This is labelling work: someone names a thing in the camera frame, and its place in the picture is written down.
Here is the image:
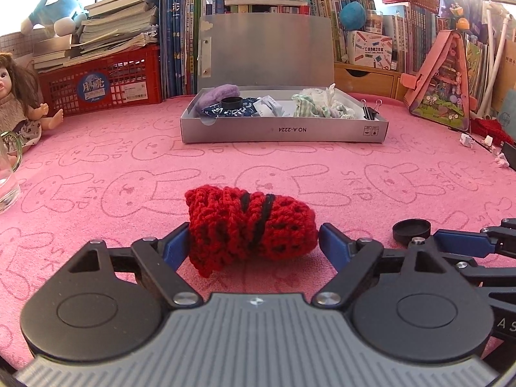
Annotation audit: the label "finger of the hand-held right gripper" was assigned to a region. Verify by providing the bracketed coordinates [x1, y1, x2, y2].
[433, 218, 516, 257]
[443, 257, 516, 292]

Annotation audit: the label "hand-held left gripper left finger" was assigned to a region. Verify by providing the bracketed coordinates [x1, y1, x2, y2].
[66, 222, 204, 308]

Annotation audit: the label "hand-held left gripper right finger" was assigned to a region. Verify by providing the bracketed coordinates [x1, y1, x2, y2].
[314, 223, 464, 308]

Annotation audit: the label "red crochet pouch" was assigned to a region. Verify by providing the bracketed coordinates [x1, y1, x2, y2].
[184, 185, 319, 278]

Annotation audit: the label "black round lid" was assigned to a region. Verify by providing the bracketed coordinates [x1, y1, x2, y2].
[392, 218, 431, 245]

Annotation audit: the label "purple plush toy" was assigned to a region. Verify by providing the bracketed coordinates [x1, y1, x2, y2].
[197, 84, 240, 109]

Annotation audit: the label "grey file box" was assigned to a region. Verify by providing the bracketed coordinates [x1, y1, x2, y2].
[180, 12, 388, 144]

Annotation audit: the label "pink rabbit-print mat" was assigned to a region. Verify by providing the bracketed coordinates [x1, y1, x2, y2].
[0, 96, 516, 372]

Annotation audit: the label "red crochet piece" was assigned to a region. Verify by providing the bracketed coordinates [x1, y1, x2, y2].
[471, 116, 516, 146]

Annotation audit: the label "white floral doll cloth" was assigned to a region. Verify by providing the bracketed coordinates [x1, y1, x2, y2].
[324, 103, 357, 120]

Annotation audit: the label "blue floral pouch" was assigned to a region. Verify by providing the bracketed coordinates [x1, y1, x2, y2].
[200, 103, 259, 121]

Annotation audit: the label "white packet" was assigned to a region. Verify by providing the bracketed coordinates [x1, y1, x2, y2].
[254, 96, 286, 117]

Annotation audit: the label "pink toy house case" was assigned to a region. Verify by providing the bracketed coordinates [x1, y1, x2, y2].
[403, 29, 475, 132]

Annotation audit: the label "wooden drawer organizer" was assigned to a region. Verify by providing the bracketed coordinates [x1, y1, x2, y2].
[333, 62, 409, 101]

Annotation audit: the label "red plastic crate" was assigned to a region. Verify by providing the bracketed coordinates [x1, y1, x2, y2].
[38, 44, 164, 117]

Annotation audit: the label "glass mug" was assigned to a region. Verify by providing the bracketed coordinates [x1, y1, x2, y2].
[0, 130, 24, 215]

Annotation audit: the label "white plastic pipes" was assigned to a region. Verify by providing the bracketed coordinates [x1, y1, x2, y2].
[485, 1, 516, 118]

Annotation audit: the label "white printed carton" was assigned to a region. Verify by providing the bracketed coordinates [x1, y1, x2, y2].
[347, 29, 394, 70]

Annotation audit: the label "row of tall blue books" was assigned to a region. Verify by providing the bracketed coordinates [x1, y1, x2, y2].
[159, 0, 204, 99]

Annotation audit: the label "row of thin books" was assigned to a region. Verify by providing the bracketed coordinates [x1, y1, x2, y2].
[381, 2, 440, 74]

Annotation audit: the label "doll with brown hair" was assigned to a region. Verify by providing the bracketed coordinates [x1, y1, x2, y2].
[0, 52, 65, 154]

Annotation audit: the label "pile of paper books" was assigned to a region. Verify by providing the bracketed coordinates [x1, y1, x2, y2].
[32, 0, 161, 74]

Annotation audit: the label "dark colourful picture box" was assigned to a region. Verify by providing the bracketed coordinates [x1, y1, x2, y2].
[437, 0, 486, 30]

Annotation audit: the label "row of shelf books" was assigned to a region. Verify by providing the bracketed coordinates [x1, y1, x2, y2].
[202, 0, 382, 65]

